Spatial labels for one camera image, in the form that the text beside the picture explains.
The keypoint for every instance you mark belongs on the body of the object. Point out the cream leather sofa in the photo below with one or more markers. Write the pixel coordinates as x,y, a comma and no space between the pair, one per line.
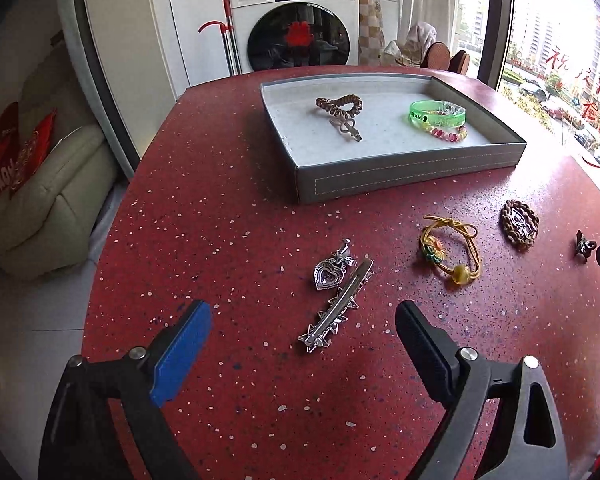
55,200

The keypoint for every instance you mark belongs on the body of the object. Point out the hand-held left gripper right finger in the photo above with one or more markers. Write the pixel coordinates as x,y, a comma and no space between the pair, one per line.
422,350

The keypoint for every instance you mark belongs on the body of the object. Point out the white towel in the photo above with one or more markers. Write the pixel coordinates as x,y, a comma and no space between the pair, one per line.
422,35

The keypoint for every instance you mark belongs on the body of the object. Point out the silver star hair clip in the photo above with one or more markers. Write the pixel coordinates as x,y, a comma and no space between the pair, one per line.
340,300

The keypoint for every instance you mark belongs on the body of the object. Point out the green translucent bangle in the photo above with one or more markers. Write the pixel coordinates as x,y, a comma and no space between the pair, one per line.
420,108

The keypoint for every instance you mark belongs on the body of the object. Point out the grey jewelry tray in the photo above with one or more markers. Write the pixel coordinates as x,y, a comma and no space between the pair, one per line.
390,175

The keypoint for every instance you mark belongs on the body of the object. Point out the checkered cloth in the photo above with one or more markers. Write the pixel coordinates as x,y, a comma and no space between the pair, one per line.
370,25

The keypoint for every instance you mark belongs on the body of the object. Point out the brown round-back chair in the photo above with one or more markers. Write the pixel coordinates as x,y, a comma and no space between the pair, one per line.
436,55
461,62

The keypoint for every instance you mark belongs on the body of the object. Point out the silver bunny hair clip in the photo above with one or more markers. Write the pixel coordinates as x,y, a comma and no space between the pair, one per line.
349,129

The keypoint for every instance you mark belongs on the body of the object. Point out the white cabinet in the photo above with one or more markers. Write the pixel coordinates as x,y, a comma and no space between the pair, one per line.
170,20

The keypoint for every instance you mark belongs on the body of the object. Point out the black claw hair clip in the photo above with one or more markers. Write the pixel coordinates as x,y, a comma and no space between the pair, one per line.
584,247

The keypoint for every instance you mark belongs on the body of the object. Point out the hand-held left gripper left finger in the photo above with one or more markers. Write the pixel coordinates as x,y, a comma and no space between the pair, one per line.
180,355

